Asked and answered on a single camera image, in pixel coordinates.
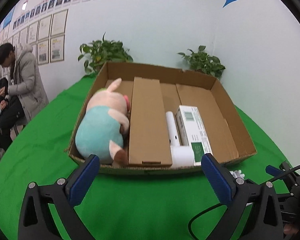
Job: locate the potted plant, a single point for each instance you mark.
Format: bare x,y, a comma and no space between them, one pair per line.
98,52
201,61

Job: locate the left potted plant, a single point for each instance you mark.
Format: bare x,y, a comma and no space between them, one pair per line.
98,52

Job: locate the right potted plant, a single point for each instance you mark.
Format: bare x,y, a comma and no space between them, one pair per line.
201,61

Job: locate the man in grey coat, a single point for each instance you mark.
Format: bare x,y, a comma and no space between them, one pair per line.
24,96

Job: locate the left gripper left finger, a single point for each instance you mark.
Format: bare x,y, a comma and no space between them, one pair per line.
36,220

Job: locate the white hair dryer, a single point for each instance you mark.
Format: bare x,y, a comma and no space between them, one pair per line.
182,156

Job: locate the white and green medicine box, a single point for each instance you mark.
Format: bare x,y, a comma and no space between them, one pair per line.
193,132

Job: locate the pink and teal plush pig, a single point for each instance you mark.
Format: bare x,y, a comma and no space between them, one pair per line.
104,126

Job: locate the large cardboard box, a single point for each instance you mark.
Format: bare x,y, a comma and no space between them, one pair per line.
155,89

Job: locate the green tablecloth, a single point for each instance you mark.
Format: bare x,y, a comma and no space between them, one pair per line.
116,207

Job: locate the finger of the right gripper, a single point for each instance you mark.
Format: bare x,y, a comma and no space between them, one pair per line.
276,173
292,182

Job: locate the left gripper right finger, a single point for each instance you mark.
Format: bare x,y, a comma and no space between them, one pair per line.
264,221

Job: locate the framed certificates on wall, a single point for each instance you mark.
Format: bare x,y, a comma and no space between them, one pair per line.
44,30

